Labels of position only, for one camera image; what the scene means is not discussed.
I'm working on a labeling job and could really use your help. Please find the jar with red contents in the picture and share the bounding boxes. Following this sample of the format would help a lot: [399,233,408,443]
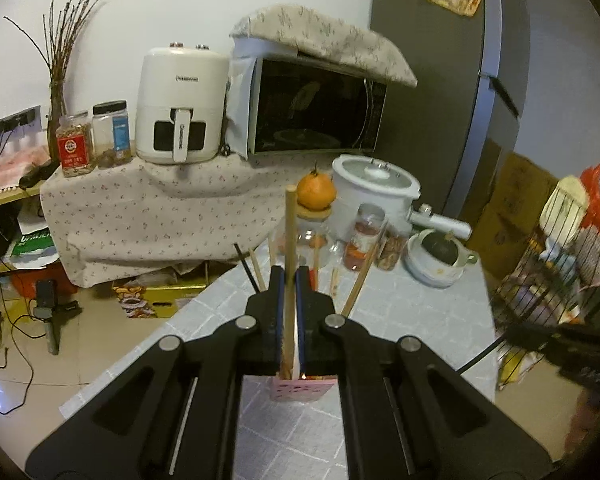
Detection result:
[343,203,386,271]

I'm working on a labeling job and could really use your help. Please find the large orange fruit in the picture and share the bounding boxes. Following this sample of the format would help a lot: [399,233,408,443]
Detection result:
[297,165,337,211]

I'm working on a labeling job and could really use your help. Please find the floral cloth on cabinet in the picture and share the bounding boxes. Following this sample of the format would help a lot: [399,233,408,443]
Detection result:
[41,153,333,288]

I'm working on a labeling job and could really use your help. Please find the jar with brown snacks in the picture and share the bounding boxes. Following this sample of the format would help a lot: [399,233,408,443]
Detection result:
[375,223,412,271]

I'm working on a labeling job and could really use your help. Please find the glass jar with oranges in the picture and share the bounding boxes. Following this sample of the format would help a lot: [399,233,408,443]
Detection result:
[294,203,338,269]

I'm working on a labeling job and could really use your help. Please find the black wire rack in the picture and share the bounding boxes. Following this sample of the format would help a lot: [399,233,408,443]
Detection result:
[488,228,600,391]

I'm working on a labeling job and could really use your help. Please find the black microwave oven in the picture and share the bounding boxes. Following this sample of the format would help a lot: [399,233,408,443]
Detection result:
[225,54,387,158]

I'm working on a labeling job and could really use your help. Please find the grey refrigerator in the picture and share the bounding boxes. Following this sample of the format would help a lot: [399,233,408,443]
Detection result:
[370,0,530,224]

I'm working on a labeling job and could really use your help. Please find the cardboard boxes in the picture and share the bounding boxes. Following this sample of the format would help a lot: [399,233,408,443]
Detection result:
[460,139,557,278]

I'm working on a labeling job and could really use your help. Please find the black chopstick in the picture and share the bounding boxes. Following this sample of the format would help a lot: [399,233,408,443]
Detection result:
[233,243,260,294]

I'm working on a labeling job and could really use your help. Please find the white air fryer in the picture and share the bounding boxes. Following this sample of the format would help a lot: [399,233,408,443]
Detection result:
[135,44,230,165]

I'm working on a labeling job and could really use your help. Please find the blue label jar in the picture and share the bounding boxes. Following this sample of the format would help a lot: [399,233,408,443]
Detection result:
[92,100,133,168]

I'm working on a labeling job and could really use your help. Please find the wide wooden chopstick pair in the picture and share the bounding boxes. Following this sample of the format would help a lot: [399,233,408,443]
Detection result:
[341,240,379,318]

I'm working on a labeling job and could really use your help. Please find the dark green squash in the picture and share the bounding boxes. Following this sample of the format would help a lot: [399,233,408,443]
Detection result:
[420,231,460,266]

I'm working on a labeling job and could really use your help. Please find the thin bamboo chopstick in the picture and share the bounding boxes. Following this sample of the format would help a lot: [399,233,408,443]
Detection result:
[280,184,297,380]

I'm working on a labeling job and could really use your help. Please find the white rice cooker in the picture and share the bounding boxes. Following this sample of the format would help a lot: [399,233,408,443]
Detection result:
[329,154,471,240]

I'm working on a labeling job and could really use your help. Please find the floral cloth on microwave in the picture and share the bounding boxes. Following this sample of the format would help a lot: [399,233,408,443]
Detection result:
[230,3,417,88]

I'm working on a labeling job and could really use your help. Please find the dried branches in vase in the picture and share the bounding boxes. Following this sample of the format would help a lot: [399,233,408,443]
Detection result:
[3,0,102,158]

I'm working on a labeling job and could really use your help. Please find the red label nut jar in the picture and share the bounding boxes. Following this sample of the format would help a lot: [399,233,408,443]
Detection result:
[56,110,95,178]

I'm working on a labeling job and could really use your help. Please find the pink perforated utensil holder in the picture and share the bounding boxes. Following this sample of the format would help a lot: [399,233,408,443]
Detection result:
[270,375,338,403]

